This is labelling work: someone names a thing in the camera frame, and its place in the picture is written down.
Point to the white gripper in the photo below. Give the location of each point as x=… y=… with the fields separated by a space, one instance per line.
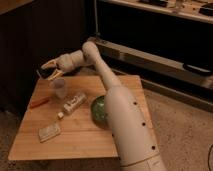
x=64 y=62

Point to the black eraser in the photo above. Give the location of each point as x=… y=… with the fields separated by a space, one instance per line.
x=45 y=73

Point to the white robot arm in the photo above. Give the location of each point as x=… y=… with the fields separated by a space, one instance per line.
x=136 y=148

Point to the translucent plastic cup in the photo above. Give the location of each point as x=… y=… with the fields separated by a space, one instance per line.
x=58 y=85

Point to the green ceramic bowl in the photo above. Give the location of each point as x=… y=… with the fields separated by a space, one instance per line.
x=98 y=112

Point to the white plastic bottle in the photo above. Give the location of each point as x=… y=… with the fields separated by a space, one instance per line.
x=71 y=105

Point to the orange marker pen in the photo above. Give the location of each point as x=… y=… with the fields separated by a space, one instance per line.
x=38 y=102

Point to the wooden table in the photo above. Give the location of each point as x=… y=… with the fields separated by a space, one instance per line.
x=80 y=138

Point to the silver foil snack packet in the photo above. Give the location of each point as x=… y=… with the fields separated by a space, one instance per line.
x=49 y=132

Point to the grey metal shelf beam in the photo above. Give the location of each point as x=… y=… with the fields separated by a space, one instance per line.
x=152 y=62

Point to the upper shelf board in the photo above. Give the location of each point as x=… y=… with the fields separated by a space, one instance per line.
x=188 y=9

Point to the metal shelf upright post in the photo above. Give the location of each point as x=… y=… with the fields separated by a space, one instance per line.
x=97 y=33

